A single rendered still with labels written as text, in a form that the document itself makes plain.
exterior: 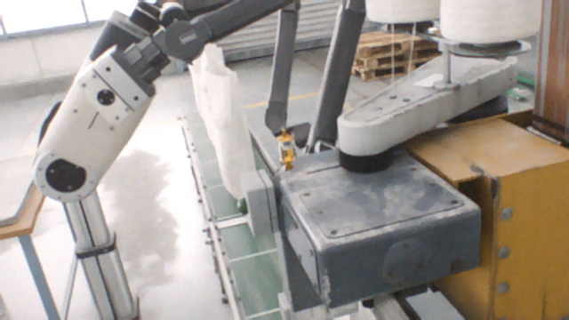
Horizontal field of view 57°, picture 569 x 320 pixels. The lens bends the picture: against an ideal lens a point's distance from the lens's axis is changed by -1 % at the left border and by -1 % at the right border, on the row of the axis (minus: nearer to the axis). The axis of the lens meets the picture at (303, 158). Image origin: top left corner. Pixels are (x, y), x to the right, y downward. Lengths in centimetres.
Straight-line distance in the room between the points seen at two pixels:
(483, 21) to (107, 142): 92
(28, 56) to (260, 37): 336
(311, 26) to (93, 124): 752
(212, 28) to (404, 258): 65
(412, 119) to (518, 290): 33
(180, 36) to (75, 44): 736
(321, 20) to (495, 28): 801
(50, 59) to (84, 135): 719
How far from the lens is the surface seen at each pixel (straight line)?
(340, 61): 115
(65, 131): 138
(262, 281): 229
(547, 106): 102
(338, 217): 72
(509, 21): 79
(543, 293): 101
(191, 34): 112
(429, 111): 93
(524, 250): 93
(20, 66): 863
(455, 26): 80
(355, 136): 83
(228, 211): 288
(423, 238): 72
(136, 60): 114
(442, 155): 90
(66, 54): 850
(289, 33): 163
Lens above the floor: 169
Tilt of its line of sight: 23 degrees down
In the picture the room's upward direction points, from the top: 7 degrees counter-clockwise
